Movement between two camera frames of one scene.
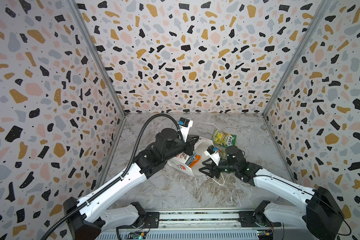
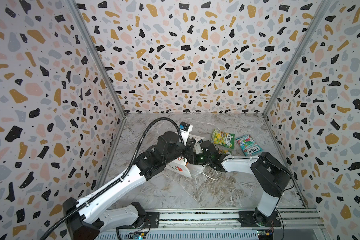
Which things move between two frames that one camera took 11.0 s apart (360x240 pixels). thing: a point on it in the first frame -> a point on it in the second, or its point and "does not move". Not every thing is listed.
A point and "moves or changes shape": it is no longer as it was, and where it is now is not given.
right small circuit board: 265,234 does not move
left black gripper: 190,143 does not move
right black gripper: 215,168 -> 196,157
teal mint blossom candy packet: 222,153 moves or changes shape
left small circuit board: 138,236 does not move
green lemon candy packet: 221,138 does not move
